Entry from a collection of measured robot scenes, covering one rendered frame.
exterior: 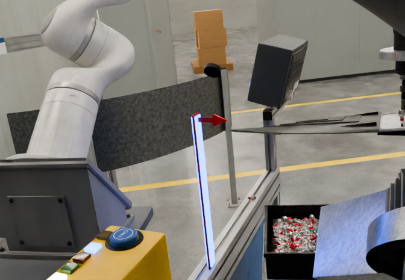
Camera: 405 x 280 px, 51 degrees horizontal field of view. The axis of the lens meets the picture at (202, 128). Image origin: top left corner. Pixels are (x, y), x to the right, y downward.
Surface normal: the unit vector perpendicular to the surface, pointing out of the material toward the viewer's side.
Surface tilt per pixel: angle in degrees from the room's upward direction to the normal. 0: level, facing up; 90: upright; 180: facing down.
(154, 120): 90
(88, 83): 64
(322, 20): 90
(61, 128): 49
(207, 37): 90
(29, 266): 0
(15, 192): 90
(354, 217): 55
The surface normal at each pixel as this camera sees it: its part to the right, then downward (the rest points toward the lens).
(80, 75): 0.37, -0.49
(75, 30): 0.51, 0.26
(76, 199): -0.19, 0.30
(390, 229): -0.93, -0.35
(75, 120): 0.62, -0.35
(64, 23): 0.17, 0.11
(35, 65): 0.91, 0.04
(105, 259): -0.10, -0.95
